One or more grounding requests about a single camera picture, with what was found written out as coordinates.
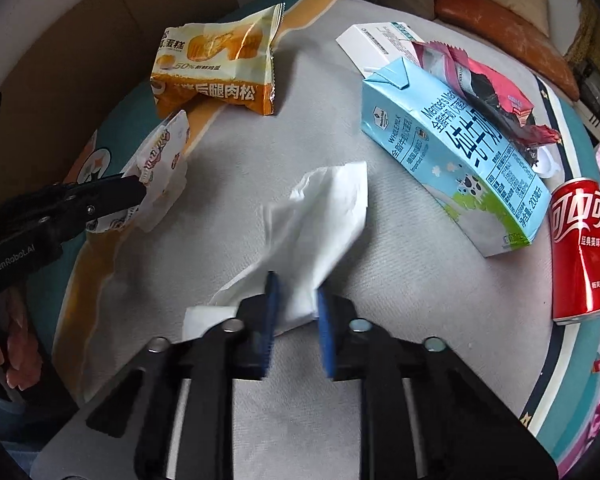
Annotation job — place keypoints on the red Coca-Cola can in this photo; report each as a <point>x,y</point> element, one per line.
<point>575,232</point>

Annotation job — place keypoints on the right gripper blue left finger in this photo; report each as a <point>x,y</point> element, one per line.
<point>269,321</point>

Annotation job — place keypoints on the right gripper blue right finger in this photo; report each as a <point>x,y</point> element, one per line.
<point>327,331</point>

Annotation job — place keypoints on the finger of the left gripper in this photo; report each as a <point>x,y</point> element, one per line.
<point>65,220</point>
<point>89,200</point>

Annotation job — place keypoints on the orange leather sofa cushion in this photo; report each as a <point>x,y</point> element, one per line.
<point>512,34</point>

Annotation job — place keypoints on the yellow pastry snack wrapper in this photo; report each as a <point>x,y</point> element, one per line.
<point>231,62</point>

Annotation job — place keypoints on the blue milk carton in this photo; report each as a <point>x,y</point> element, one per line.
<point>474,172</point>

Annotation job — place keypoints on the pink snack wrapper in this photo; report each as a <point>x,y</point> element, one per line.
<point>500,101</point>

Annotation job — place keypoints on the white tissue paper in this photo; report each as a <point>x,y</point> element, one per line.
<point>305,237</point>

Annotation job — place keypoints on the left hand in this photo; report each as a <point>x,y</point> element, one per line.
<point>24,362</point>

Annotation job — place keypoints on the white red snack wrapper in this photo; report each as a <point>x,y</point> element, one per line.
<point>159,164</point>

